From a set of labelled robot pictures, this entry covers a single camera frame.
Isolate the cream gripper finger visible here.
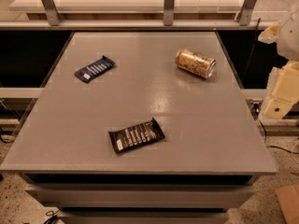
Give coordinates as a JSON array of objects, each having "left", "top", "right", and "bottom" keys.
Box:
[
  {"left": 261, "top": 61, "right": 299, "bottom": 119},
  {"left": 258, "top": 21, "right": 281, "bottom": 44}
]

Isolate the orange soda can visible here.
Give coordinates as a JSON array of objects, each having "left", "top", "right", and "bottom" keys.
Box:
[{"left": 175, "top": 49, "right": 216, "bottom": 78}]

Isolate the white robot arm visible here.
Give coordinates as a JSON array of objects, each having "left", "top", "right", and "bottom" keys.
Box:
[{"left": 258, "top": 2, "right": 299, "bottom": 119}]

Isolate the black rxbar chocolate wrapper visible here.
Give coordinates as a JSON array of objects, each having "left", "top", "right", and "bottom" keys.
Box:
[{"left": 108, "top": 118, "right": 165, "bottom": 154}]

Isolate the cardboard box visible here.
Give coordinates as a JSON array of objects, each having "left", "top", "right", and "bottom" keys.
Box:
[{"left": 275, "top": 185, "right": 299, "bottom": 224}]

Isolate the blue snack bar wrapper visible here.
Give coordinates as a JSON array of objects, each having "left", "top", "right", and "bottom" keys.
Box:
[{"left": 74, "top": 56, "right": 115, "bottom": 83}]

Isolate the grey drawer cabinet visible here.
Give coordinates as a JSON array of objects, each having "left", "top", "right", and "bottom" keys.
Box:
[{"left": 23, "top": 173, "right": 254, "bottom": 224}]

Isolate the black cable on floor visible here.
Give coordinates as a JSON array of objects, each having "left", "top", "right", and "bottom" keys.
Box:
[{"left": 255, "top": 105, "right": 299, "bottom": 156}]

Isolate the metal frame railing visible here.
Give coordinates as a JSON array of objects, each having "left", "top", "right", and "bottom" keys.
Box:
[{"left": 0, "top": 0, "right": 282, "bottom": 30}]

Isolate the black cable at bottom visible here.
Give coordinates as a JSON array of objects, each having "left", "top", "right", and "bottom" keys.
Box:
[{"left": 42, "top": 209, "right": 60, "bottom": 224}]

